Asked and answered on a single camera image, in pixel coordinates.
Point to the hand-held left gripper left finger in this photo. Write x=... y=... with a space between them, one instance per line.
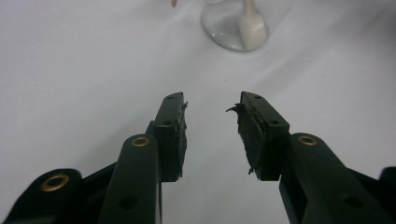
x=168 y=137

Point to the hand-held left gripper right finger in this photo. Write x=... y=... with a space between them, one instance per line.
x=274 y=146

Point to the cream plastic spoon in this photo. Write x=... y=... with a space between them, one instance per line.
x=252 y=29

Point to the clear glass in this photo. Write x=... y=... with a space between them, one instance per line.
x=229 y=26

